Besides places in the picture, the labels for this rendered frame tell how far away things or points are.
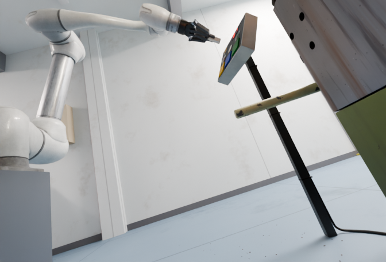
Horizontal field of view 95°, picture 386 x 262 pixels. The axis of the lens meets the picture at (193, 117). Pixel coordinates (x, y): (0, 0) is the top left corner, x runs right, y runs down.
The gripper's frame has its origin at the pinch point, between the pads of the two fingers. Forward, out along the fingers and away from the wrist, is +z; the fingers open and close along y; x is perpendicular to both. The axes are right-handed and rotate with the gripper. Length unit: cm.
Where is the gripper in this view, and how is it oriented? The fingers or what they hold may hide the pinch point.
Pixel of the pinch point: (213, 39)
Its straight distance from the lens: 107.3
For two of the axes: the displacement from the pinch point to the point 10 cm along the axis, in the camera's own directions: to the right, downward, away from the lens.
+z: 9.5, 3.0, 1.3
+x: 2.2, -8.7, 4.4
